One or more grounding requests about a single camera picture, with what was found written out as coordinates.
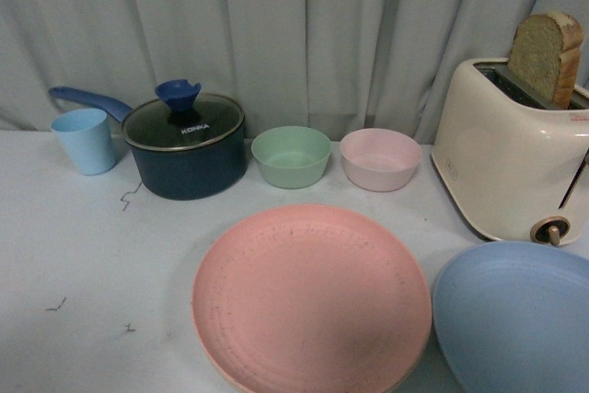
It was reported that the pink plastic plate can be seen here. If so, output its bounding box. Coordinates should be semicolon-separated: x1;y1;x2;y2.
191;203;433;393

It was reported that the green plastic bowl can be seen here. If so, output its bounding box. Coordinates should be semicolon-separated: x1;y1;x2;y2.
251;126;331;190

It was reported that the dark blue saucepan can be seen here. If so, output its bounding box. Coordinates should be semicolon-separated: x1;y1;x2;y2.
49;87;247;201

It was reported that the pink plastic bowl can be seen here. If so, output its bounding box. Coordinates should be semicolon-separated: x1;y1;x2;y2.
340;128;422;192

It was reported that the glass pot lid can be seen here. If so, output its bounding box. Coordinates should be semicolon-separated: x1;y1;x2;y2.
122;79;245;152

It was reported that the grey curtain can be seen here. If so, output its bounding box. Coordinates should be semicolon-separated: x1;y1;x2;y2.
1;0;588;143

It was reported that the cream white toaster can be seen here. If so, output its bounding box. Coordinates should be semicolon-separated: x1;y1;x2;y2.
432;59;588;247

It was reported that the blue plastic plate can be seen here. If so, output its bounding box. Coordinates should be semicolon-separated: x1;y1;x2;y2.
433;241;588;392

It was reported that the toasted bread slice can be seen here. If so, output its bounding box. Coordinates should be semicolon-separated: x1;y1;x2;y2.
507;11;584;110

